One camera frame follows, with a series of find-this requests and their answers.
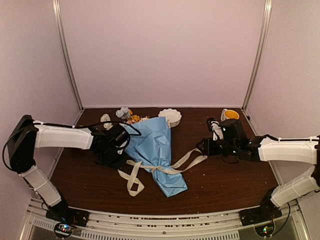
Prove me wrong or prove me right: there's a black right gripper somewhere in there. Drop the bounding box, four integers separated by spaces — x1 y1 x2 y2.
196 137 239 156

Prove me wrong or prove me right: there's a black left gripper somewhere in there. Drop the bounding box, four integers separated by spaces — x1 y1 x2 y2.
98 145 128 170

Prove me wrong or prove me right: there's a white flower stem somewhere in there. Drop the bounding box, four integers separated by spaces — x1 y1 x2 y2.
100 113 113 130

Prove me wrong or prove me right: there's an orange flower stem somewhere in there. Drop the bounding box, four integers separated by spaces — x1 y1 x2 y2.
125 112 150 125

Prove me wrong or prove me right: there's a blue hydrangea flower bunch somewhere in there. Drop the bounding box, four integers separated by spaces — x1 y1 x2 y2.
115 107 133 120

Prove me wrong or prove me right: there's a blue wrapping paper sheet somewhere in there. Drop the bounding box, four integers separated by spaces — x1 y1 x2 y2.
123 116 189 199

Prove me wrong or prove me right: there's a cream ribbon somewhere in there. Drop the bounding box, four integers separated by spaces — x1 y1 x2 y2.
117 148 208 198

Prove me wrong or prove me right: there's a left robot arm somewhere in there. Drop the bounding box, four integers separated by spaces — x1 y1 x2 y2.
2 114 131 222

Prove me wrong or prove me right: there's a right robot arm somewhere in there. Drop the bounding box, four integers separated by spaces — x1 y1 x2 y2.
196 118 320 222

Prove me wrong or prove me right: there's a floral ceramic mug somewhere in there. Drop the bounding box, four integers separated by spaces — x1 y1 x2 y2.
220 108 240 121

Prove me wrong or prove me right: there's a white fluted ceramic dish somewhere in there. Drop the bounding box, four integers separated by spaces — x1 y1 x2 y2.
158 108 182 129

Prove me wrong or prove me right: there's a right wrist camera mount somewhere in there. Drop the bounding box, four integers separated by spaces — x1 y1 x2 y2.
206 117 224 141

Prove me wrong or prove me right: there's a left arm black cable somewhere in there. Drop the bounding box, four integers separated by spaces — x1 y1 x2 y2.
72 121 143 138

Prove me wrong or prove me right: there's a front aluminium rail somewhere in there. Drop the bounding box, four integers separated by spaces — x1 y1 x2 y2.
18 198 310 240

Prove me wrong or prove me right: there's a left aluminium corner post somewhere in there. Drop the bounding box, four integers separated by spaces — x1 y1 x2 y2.
52 0 84 111

